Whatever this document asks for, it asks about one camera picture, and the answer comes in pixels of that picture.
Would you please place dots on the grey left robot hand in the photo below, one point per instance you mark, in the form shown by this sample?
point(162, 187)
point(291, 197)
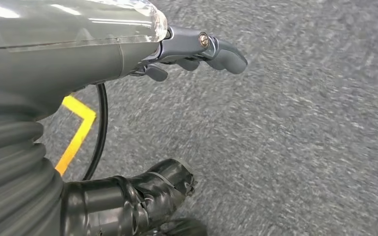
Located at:
point(62, 55)

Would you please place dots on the yellow floor tape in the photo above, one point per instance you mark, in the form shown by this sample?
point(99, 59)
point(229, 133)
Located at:
point(78, 136)

